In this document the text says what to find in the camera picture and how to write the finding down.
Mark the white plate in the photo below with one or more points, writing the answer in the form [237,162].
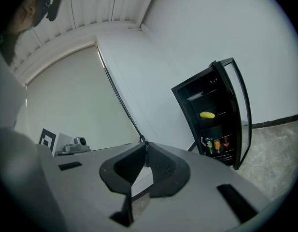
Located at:
[194,96]

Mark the red drink bottle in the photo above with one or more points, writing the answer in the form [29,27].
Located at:
[225,143]

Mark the yellow corn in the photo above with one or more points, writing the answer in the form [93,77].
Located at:
[207,115]

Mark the green drink bottle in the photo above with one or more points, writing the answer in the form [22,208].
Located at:
[209,146]

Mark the person's head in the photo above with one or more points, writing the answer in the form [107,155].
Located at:
[28,13]

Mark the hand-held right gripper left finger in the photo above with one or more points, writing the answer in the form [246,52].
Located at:
[107,175]

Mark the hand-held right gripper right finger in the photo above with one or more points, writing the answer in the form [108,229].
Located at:
[177,178]

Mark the black mini fridge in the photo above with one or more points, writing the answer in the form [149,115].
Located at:
[233,120]

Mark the orange drink bottle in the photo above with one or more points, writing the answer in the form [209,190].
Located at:
[217,146]

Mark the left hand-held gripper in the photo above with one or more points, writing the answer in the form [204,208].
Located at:
[64,141]

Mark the beige roller blind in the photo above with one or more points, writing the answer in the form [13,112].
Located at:
[78,100]

